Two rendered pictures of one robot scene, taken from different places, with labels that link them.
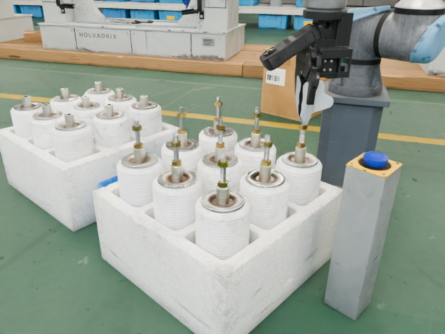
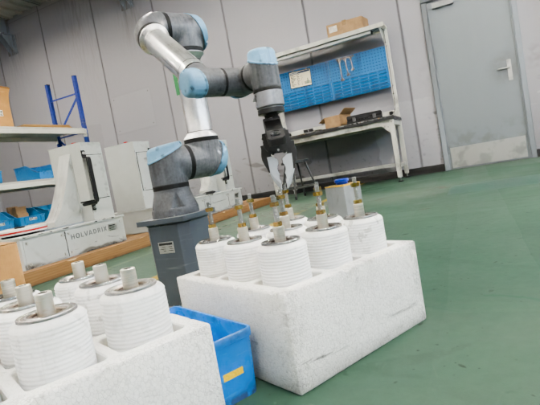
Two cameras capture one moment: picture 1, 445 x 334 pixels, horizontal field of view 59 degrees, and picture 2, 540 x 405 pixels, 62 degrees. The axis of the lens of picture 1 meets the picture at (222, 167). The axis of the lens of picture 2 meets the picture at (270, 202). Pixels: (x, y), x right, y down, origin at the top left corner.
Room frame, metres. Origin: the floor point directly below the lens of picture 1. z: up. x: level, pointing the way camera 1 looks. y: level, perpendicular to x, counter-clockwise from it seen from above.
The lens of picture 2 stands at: (0.62, 1.01, 0.39)
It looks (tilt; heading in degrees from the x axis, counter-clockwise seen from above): 4 degrees down; 279
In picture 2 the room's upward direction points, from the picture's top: 10 degrees counter-clockwise
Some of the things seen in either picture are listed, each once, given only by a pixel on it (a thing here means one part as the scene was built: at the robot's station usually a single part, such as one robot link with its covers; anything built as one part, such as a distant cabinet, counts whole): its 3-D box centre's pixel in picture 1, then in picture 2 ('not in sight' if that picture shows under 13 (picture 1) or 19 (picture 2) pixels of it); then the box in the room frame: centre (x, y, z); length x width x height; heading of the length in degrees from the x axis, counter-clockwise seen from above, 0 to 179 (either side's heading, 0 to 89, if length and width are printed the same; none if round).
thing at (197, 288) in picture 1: (219, 224); (298, 297); (0.75, 0.01, 0.09); 0.39 x 0.39 x 0.18; 47
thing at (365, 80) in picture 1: (357, 73); (173, 199); (1.15, -0.38, 0.35); 0.15 x 0.15 x 0.10
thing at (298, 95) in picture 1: (311, 98); (274, 172); (0.78, -0.18, 0.38); 0.06 x 0.03 x 0.09; 100
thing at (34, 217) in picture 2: not in sight; (18, 218); (4.56, -4.06, 0.36); 0.50 x 0.38 x 0.21; 165
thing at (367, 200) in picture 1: (359, 240); (350, 239); (0.61, -0.26, 0.16); 0.07 x 0.07 x 0.31; 47
